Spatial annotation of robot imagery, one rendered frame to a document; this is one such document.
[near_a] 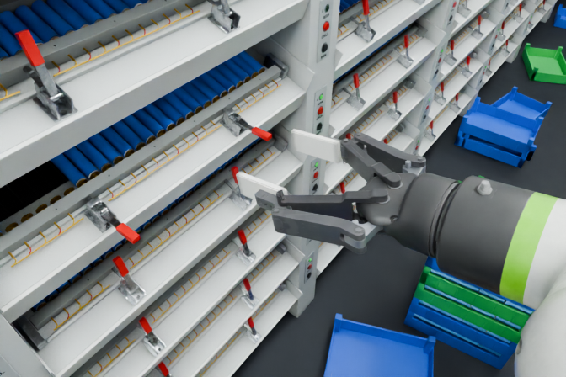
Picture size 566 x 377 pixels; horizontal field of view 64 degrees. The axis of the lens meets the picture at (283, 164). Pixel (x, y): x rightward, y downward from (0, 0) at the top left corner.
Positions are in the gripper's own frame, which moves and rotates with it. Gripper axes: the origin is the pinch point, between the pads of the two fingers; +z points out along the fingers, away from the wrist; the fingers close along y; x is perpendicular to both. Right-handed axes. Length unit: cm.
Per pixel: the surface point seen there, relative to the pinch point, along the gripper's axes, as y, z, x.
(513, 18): 224, 36, -61
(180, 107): 6.8, 28.2, -1.5
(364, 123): 71, 34, -41
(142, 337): -15, 33, -42
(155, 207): -7.1, 21.5, -10.1
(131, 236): -14.4, 15.1, -6.7
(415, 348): 45, 5, -101
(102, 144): -7.3, 29.3, -0.7
